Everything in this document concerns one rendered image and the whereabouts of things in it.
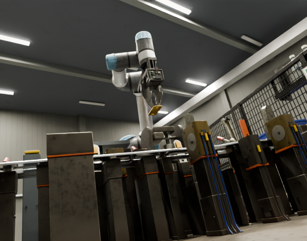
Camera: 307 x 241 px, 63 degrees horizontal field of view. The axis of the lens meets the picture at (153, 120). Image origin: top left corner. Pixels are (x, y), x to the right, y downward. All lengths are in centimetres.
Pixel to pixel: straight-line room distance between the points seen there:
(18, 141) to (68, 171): 1120
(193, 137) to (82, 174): 37
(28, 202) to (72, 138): 54
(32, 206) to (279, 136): 101
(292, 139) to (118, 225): 66
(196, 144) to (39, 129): 1157
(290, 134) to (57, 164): 77
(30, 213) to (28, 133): 1094
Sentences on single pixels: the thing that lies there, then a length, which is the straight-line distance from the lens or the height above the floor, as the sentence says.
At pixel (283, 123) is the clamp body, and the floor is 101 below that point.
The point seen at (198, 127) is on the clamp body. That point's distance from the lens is 83.
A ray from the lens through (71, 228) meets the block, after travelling 68.
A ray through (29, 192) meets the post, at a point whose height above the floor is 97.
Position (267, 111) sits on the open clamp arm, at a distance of 110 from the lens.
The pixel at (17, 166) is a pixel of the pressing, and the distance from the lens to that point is 89.
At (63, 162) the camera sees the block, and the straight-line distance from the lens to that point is 70.
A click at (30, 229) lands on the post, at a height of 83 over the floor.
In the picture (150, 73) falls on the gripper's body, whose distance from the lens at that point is 104.
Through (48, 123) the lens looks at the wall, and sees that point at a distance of 1246.
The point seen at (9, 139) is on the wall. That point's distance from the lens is 1188.
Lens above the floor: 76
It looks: 22 degrees up
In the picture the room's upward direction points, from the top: 11 degrees counter-clockwise
